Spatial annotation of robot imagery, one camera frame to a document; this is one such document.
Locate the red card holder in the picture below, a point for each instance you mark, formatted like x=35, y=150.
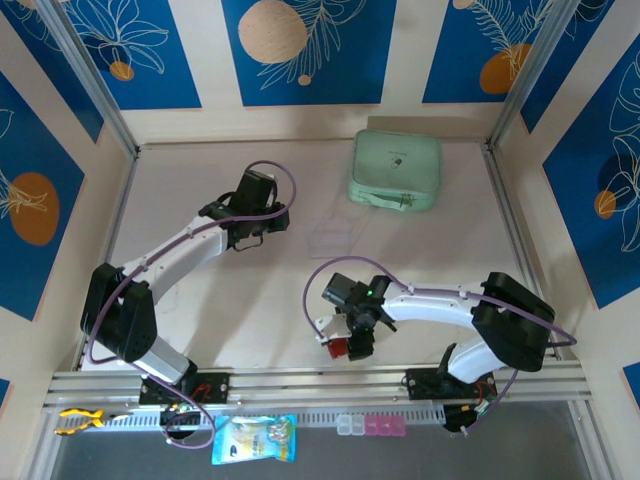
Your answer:
x=338, y=349

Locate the blue snack packet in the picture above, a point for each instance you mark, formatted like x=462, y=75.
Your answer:
x=252, y=442

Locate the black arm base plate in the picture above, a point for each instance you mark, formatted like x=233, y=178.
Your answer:
x=425, y=385
x=217, y=387

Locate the aluminium side rail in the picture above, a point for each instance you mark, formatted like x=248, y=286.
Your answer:
x=519, y=250
x=111, y=250

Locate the aluminium frame post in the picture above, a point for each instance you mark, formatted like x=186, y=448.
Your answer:
x=530, y=70
x=85, y=70

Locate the mint green zip pouch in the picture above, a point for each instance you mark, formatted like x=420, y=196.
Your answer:
x=395, y=165

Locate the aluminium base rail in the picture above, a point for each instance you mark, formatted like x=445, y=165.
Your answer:
x=320, y=385

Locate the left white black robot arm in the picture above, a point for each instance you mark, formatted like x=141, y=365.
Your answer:
x=190, y=250

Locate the clear pink pill organizer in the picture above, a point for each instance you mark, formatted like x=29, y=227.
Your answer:
x=370, y=426

